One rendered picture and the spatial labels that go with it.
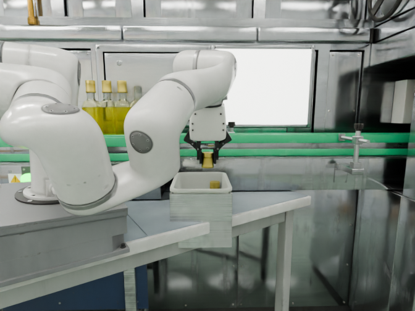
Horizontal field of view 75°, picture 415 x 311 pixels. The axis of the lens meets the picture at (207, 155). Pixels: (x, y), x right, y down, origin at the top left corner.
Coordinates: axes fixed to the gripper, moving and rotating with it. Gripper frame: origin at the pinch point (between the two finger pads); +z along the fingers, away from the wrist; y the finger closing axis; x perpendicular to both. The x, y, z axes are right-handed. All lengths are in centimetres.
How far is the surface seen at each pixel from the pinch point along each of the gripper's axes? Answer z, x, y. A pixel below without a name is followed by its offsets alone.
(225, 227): 16.6, 11.5, -4.7
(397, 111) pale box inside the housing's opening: -2, -40, -83
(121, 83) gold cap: -15.7, -30.3, 30.6
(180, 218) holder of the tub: 14.0, 10.7, 7.8
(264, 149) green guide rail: 7.0, -21.7, -22.1
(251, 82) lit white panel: -13.7, -43.9, -19.5
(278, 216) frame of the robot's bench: 27.1, -6.9, -25.6
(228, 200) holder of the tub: 9.1, 9.5, -5.3
